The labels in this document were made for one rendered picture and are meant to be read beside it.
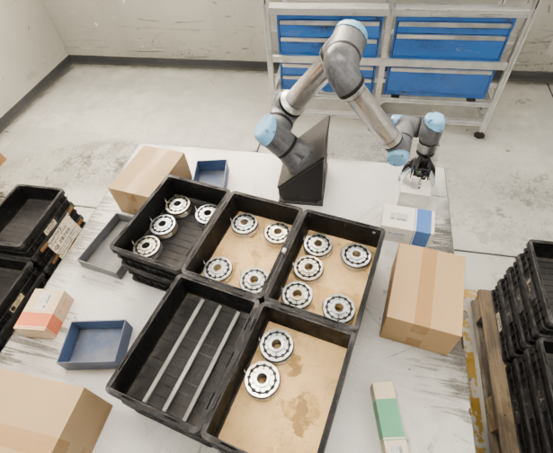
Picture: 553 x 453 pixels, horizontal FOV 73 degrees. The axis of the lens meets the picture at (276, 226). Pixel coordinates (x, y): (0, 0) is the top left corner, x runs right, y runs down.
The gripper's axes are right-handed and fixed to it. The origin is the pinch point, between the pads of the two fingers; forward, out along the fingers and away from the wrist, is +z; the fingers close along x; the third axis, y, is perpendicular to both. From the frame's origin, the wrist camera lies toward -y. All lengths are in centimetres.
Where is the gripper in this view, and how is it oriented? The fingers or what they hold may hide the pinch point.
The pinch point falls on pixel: (415, 182)
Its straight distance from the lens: 177.4
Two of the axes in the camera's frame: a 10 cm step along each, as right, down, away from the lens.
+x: 9.5, 1.9, -2.4
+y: -2.9, 7.5, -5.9
